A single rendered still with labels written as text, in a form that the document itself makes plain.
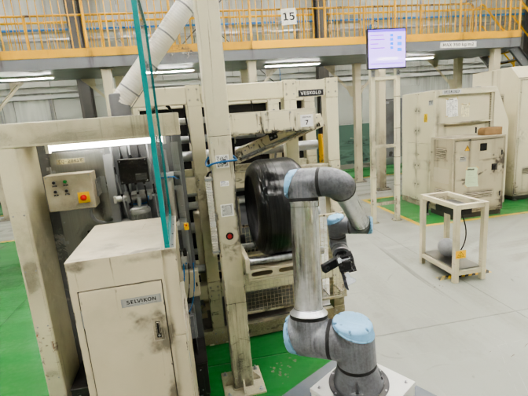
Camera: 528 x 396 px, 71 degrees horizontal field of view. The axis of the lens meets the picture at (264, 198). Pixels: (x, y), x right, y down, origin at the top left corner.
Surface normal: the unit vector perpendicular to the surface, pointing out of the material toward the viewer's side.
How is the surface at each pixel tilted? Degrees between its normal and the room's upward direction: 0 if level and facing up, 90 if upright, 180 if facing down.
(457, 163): 90
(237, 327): 90
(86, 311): 90
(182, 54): 90
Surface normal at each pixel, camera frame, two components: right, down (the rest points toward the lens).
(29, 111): 0.18, 0.19
